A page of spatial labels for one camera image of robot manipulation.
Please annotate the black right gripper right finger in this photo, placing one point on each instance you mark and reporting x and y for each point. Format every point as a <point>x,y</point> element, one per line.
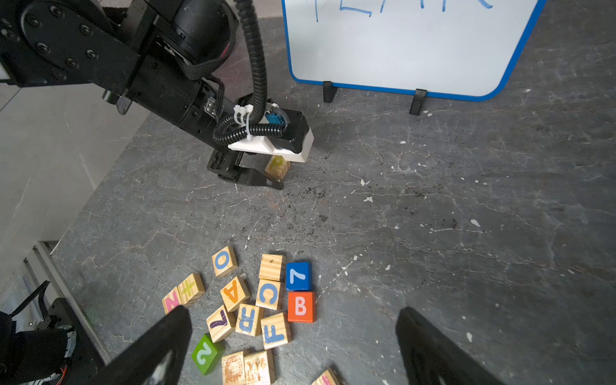
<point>430,357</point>

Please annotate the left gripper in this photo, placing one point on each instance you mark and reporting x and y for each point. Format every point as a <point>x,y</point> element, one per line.
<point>226,164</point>

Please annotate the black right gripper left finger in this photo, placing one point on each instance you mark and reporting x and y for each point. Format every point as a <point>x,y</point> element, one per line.
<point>157,357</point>

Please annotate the wooden block green P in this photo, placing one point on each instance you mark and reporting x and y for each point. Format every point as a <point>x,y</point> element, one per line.
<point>277,168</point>

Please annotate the wooden block orange E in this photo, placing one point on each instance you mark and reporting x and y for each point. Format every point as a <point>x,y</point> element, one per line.
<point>233,368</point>

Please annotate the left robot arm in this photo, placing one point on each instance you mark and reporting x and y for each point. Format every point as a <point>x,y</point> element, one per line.
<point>162,55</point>

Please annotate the green block white 2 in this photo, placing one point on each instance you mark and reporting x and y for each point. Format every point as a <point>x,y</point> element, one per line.
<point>207,354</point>

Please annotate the wooden block pink N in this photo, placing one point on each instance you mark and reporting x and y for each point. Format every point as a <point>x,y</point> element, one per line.
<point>172,300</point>

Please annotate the wooden block purple 7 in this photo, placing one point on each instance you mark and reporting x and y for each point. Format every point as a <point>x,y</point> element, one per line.
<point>220,323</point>

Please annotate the wooden block yellow symbol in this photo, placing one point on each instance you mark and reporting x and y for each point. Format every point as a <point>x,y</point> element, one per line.
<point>191,289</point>

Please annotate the wooden block blue O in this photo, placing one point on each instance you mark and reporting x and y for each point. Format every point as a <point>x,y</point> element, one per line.
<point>224,262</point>

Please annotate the plain wooden block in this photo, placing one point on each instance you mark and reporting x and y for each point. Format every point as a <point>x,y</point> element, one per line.
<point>272,267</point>

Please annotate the wooden block blue R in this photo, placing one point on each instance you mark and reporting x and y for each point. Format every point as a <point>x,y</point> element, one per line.
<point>249,320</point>

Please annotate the wooden block orange A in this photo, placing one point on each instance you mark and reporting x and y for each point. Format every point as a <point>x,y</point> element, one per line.
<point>234,293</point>

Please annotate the wooden block pink H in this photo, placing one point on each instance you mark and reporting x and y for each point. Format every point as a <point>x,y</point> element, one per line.
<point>328,377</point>

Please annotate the wooden block orange picture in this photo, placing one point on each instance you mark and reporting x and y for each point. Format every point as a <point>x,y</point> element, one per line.
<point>259,368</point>

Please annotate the blue block white 7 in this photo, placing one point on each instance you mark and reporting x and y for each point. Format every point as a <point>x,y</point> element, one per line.
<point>299,276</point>

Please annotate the wooden block blue C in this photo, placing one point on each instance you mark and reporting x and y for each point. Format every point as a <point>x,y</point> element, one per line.
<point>268,294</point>

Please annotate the wooden block blue F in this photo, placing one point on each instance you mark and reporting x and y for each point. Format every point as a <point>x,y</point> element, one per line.
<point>275,331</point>

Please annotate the red block white B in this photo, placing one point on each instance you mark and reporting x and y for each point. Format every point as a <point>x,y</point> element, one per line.
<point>301,307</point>

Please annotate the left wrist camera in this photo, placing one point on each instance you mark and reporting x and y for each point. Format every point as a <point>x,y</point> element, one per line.
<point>293,146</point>

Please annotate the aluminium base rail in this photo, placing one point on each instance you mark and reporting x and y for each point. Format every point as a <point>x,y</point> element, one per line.
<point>44,339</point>

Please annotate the whiteboard with blue frame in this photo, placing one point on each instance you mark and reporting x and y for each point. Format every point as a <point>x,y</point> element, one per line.
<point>462,50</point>

